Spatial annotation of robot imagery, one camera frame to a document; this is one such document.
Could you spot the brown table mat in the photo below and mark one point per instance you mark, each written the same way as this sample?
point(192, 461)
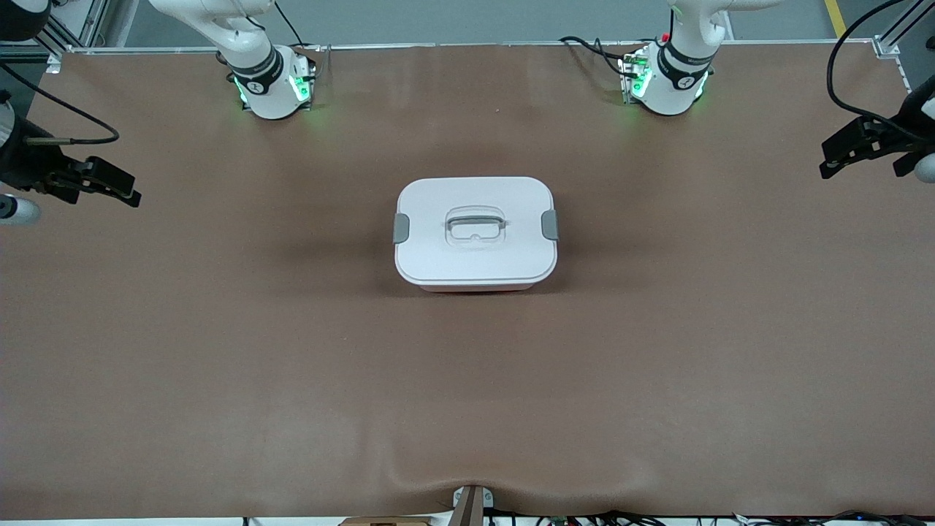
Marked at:
point(467, 402)

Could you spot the metal table clamp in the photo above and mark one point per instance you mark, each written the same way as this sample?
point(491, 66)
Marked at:
point(471, 508)

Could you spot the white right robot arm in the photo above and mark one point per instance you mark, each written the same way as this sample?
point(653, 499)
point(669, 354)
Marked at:
point(256, 80)

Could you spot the brown cardboard piece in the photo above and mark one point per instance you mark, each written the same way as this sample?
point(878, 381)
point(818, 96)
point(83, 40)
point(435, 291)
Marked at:
point(383, 522)

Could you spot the silver table edge rail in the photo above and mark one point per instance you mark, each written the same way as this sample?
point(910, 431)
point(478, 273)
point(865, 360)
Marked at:
point(475, 44)

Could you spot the aluminium frame with corner bracket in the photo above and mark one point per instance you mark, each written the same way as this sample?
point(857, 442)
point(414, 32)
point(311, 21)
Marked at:
point(54, 64)
point(886, 47)

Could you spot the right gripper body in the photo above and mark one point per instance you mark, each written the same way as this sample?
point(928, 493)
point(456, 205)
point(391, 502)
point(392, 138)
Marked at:
point(25, 169)

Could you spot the pink translucent plastic box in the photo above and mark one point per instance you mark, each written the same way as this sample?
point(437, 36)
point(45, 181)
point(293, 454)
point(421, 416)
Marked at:
point(475, 288)

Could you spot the white box lid grey latches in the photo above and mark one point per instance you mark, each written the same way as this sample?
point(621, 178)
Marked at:
point(438, 256)

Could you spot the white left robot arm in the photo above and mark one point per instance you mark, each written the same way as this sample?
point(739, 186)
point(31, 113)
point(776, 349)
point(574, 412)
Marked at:
point(672, 88)

